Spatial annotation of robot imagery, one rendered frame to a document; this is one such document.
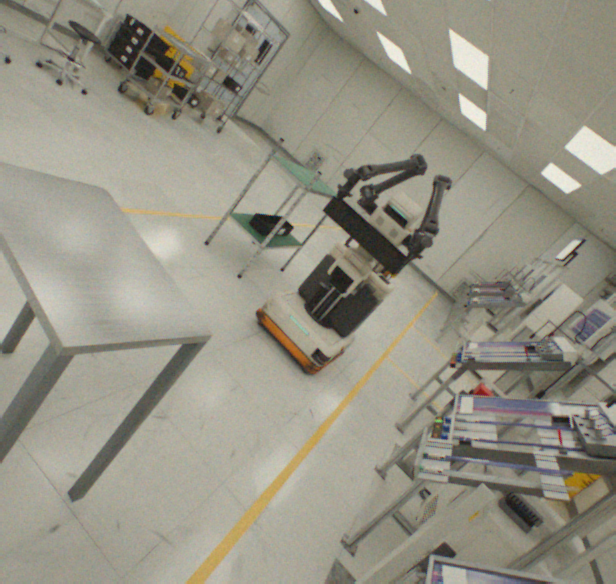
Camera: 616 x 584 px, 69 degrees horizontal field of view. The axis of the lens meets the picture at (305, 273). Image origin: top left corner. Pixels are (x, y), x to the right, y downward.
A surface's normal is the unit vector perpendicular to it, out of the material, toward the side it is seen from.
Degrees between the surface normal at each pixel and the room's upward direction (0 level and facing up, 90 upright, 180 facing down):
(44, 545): 0
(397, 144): 90
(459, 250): 90
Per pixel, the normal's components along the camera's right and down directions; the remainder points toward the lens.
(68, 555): 0.61, -0.73
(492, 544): -0.36, 0.07
